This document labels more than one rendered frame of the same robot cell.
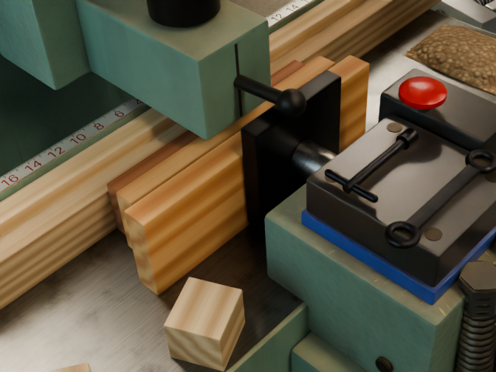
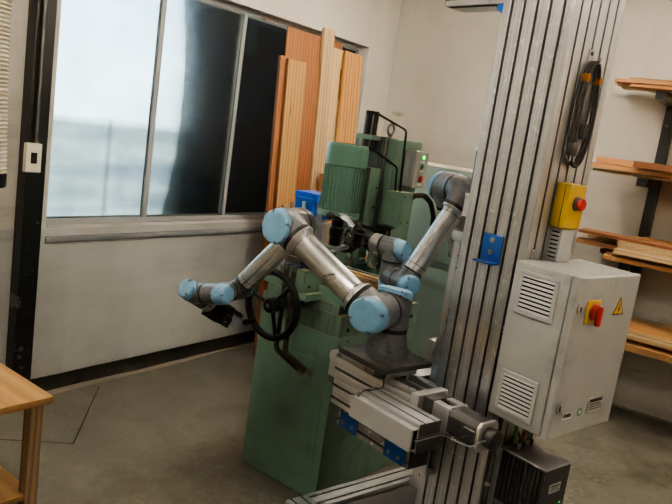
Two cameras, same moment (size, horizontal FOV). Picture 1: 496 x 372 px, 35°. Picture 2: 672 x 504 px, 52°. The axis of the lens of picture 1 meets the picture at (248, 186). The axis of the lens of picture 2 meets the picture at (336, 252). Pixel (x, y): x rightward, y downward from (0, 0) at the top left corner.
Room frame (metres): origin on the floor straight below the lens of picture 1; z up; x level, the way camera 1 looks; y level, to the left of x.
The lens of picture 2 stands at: (0.02, -2.85, 1.52)
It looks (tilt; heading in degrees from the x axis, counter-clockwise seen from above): 10 degrees down; 81
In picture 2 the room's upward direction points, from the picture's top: 8 degrees clockwise
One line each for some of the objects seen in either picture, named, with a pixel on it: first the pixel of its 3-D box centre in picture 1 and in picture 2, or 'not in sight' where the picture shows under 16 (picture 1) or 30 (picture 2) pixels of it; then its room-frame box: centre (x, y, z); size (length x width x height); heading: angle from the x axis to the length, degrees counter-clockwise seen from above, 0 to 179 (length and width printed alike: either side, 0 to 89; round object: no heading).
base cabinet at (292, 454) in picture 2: not in sight; (328, 389); (0.58, 0.12, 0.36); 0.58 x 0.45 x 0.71; 43
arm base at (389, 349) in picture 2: not in sight; (387, 339); (0.59, -0.70, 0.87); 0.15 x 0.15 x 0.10
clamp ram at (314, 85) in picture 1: (325, 168); not in sight; (0.41, -0.06, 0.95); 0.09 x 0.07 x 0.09; 133
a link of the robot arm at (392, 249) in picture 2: not in sight; (394, 249); (0.64, -0.40, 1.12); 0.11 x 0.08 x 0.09; 133
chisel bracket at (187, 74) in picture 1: (176, 53); (335, 255); (0.51, 0.05, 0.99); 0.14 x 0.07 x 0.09; 43
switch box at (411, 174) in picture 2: not in sight; (415, 169); (0.82, 0.15, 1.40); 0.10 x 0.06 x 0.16; 43
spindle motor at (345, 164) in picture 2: not in sight; (343, 180); (0.49, 0.04, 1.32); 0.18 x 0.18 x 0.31
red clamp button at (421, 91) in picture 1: (422, 92); not in sight; (0.40, -0.11, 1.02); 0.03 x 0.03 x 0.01
